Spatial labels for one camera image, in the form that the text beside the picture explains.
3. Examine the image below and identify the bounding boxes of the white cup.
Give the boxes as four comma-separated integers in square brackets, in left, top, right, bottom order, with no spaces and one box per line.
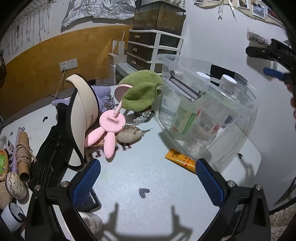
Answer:
[80,211,104,235]

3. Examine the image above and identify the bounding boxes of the dark hanging object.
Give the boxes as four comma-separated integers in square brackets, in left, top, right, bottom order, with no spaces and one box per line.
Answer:
[0,53,7,88]

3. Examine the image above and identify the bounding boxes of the cream ribbon bow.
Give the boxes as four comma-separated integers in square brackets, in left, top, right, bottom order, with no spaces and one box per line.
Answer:
[217,0,236,20]

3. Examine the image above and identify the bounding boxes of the white wall socket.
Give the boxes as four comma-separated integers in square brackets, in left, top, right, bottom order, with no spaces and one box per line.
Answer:
[59,58,78,72]

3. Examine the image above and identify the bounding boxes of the cream cap black brim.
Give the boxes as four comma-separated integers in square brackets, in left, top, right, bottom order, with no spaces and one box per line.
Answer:
[65,74,102,172]

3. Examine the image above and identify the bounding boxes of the crumpled silver foil sheet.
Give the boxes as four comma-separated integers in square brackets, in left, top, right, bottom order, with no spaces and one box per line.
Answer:
[61,0,137,27]

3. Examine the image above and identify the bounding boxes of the black denim garment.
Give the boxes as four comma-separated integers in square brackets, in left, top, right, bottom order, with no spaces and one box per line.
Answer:
[28,103,77,188]

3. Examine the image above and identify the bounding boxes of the white drawer unit dark drawers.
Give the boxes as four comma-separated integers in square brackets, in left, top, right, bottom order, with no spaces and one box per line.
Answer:
[126,29,184,73]

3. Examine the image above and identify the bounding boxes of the macrame wall hanging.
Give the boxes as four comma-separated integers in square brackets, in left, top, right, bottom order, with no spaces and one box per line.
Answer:
[0,0,58,56]

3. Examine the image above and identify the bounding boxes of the beige plush item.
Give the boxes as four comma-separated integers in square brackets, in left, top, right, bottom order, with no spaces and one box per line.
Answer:
[0,183,14,209]

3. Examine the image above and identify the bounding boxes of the beige fuzzy clothing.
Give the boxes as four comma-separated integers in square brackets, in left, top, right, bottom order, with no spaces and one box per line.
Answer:
[269,204,296,235]

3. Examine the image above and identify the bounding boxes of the grey beige stone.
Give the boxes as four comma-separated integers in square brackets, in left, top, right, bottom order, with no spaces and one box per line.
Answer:
[116,127,142,143]

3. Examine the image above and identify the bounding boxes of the silver crystal tiara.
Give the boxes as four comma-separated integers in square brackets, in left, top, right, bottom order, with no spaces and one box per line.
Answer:
[102,96,115,112]

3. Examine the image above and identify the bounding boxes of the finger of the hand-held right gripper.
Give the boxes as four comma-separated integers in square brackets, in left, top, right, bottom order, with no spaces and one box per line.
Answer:
[245,46,274,59]
[264,67,287,81]

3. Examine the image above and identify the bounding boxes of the pink bunny stand mirror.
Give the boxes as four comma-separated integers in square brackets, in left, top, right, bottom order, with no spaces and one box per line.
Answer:
[84,85,133,159]

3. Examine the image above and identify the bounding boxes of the clear plastic storage container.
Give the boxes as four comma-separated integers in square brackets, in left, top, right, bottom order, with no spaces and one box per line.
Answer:
[157,54,258,157]

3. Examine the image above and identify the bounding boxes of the glass jar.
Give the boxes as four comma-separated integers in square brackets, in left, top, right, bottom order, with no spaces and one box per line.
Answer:
[0,136,15,160]

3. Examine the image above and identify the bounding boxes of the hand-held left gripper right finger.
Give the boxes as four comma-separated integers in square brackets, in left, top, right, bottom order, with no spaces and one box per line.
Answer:
[195,158,271,241]

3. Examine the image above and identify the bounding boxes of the green plush hat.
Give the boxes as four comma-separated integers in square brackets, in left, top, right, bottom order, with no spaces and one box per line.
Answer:
[118,70,162,112]

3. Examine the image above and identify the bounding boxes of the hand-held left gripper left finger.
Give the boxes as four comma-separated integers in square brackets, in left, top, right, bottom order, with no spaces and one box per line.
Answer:
[24,159,102,241]

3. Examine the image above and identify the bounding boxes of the white power cable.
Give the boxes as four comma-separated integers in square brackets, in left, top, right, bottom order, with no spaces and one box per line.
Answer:
[50,71,65,98]

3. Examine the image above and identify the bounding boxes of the green label plastic bottle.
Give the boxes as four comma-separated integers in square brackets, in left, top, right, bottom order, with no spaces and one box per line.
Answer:
[170,72,211,141]

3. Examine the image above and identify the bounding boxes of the grey storage box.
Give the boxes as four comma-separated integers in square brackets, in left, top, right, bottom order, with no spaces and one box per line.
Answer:
[115,62,162,81]

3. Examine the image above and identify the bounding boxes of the dark glass fish tank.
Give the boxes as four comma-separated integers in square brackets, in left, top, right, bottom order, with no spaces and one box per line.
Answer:
[132,1,186,35]

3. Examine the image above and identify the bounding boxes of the crystal bead necklace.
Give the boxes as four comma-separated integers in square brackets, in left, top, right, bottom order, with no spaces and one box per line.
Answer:
[133,109,153,127]

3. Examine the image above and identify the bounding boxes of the brown printed box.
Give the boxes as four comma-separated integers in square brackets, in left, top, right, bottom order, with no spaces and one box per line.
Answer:
[85,136,107,149]

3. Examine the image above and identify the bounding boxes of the round green coaster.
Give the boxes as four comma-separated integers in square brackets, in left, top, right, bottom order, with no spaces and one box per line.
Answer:
[0,149,9,181]

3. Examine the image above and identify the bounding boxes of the purple plush toy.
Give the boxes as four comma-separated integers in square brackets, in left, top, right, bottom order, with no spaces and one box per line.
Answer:
[51,86,111,107]

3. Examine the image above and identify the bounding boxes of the plain clear plastic bottle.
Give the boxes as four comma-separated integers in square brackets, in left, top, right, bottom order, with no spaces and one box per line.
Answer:
[159,89,182,126]

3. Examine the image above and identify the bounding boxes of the cardboard tube with twine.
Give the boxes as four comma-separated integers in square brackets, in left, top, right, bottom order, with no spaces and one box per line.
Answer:
[15,132,31,182]

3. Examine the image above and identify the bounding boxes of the white-capped plastic bottle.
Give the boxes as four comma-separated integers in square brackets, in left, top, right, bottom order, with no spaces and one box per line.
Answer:
[184,74,237,156]

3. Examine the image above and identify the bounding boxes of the orange tube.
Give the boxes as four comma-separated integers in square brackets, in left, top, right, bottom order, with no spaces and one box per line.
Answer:
[165,148,197,174]

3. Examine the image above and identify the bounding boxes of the purple strap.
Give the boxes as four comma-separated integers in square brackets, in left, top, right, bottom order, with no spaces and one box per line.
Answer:
[11,127,26,174]

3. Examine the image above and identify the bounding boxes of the plastic pouch dried flowers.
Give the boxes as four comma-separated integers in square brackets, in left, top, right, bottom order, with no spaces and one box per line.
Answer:
[246,28,272,44]

